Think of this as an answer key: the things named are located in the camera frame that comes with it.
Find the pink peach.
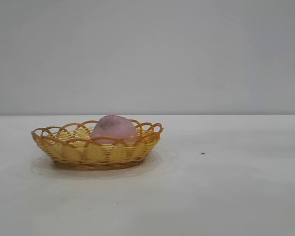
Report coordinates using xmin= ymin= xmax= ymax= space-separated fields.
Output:
xmin=90 ymin=114 xmax=139 ymax=146

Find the yellow woven wicker basket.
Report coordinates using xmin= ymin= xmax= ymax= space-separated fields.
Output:
xmin=31 ymin=119 xmax=164 ymax=171

